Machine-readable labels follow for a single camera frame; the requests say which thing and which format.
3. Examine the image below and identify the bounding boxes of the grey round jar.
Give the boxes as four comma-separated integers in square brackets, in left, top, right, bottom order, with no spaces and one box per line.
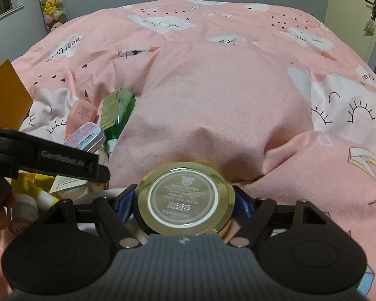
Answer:
[7,194,39,235]

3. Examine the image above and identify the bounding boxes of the black door handle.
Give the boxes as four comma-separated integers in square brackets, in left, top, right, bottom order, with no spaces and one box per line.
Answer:
[365,0,376,22]

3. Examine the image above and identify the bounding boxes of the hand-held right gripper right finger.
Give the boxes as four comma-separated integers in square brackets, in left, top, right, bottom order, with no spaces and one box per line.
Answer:
[229,186,330,249]

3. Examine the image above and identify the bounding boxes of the orange cardboard box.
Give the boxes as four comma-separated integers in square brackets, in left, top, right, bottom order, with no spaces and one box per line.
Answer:
[0,59,34,132]

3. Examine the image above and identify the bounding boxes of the cream door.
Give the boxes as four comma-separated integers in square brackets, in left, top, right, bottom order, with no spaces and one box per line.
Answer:
[324,0,376,71]

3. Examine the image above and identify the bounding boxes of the yellow tube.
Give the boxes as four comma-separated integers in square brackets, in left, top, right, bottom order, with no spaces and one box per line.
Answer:
[12,173,64,211]

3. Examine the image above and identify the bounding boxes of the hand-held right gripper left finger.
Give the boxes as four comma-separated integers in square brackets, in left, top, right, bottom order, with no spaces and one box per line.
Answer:
[47,184,142,249]

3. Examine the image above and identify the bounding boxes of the gold round compact case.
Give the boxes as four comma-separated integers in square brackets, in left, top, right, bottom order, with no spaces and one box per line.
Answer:
[135,161,236,235]

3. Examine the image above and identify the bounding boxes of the white label tag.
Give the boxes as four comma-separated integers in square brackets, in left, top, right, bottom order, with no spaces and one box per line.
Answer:
[54,175,92,195]

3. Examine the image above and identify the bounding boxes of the green transparent bottle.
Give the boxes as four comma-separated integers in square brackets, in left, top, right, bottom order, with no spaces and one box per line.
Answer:
[100,88,136,142]

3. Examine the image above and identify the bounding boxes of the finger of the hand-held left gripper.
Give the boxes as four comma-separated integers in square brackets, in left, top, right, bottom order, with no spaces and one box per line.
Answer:
[0,127,111,184]

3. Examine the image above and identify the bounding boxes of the pink rectangular tin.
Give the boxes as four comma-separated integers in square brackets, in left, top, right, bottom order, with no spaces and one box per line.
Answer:
[63,122,107,152]

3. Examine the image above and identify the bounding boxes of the pink squeeze tube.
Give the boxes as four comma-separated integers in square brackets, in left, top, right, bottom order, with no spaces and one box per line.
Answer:
[63,100,98,143]

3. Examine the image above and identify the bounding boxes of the pink printed blanket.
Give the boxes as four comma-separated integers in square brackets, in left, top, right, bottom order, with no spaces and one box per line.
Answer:
[11,0,376,289]

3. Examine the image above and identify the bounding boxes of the plush toy wall hanging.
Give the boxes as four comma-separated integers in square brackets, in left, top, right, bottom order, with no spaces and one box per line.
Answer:
[34,0,67,34]

